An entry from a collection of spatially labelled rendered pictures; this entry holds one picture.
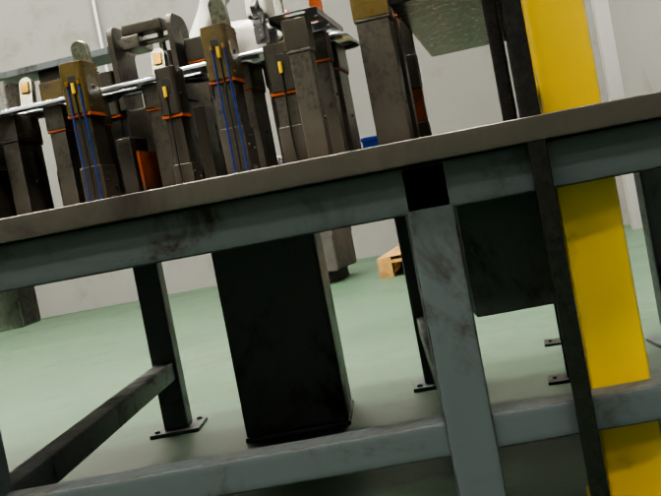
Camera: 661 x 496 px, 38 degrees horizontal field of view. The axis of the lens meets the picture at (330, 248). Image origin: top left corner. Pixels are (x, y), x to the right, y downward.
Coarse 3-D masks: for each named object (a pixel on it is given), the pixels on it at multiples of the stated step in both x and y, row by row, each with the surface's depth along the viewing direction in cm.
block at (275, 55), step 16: (272, 48) 202; (272, 64) 203; (288, 64) 202; (272, 80) 203; (288, 80) 202; (272, 96) 204; (288, 96) 204; (288, 112) 202; (288, 128) 204; (288, 144) 204; (304, 144) 203; (288, 160) 204
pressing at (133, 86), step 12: (336, 36) 219; (348, 36) 220; (348, 48) 233; (252, 60) 229; (192, 72) 229; (204, 72) 233; (120, 84) 225; (132, 84) 224; (144, 84) 234; (108, 96) 243; (120, 96) 241; (12, 108) 231; (24, 108) 230; (36, 108) 238
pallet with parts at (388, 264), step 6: (396, 246) 883; (390, 252) 809; (396, 252) 789; (384, 258) 754; (390, 258) 754; (396, 258) 761; (378, 264) 756; (384, 264) 755; (390, 264) 754; (396, 264) 813; (384, 270) 755; (390, 270) 754; (396, 270) 786; (384, 276) 755; (390, 276) 755
